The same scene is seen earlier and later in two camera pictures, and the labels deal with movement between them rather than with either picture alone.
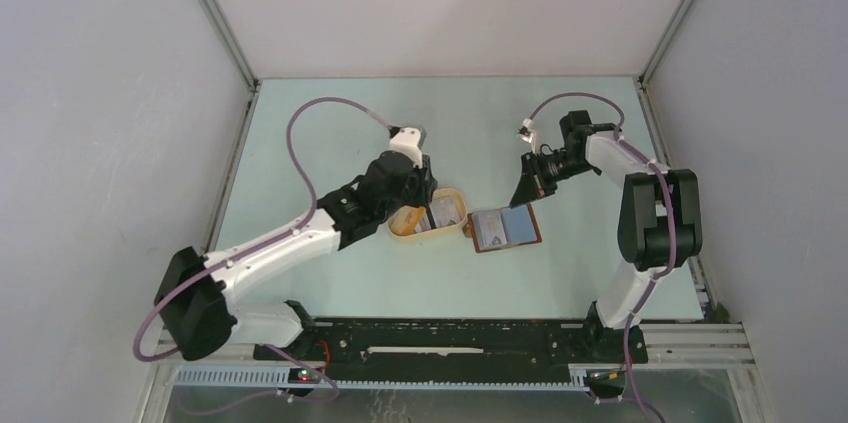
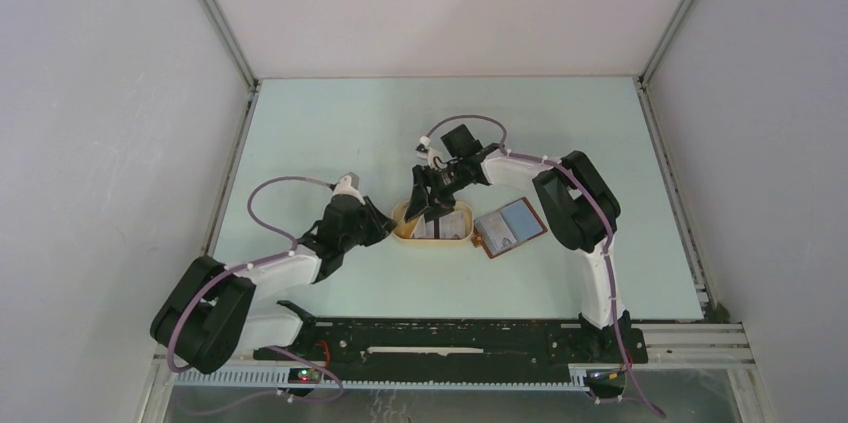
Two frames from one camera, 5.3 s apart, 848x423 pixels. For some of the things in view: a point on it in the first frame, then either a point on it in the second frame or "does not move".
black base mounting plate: (459, 346) does not move
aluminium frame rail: (670, 347) does not move
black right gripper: (532, 186) -> (419, 203)
